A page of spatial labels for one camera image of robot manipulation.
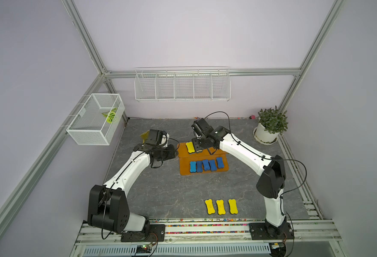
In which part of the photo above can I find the yellow eraser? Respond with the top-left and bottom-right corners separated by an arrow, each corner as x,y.
185,142 -> 195,154
216,200 -> 226,215
204,199 -> 215,215
228,199 -> 238,215

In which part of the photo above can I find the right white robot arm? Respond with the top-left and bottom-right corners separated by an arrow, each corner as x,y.
192,124 -> 286,228

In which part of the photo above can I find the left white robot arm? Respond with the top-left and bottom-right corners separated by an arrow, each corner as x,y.
87,144 -> 178,235

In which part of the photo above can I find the orange wooden two-tier shelf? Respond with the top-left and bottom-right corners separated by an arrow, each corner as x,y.
178,142 -> 229,176

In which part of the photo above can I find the blue eraser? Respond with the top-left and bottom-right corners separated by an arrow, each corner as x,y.
196,161 -> 203,173
202,160 -> 210,171
209,160 -> 217,171
189,161 -> 197,173
216,157 -> 225,169

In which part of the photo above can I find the green object in basket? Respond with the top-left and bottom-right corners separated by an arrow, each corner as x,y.
102,108 -> 117,124

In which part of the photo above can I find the white mesh basket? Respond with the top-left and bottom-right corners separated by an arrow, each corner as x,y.
66,93 -> 125,146

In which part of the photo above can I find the potted green plant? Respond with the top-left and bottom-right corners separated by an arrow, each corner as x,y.
253,106 -> 289,145

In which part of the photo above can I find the white vent grille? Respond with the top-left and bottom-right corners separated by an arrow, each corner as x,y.
80,243 -> 271,257

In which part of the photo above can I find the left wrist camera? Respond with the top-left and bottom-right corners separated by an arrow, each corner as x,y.
145,129 -> 169,147

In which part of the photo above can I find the white wire wall shelf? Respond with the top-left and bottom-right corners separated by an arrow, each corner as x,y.
134,66 -> 231,102

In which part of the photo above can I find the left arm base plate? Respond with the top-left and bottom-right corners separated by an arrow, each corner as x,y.
121,224 -> 165,243

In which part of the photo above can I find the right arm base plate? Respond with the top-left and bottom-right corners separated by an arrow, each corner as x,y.
249,221 -> 294,241

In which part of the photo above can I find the aluminium mounting rail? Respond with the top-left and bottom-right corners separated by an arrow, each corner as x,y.
74,219 -> 341,246

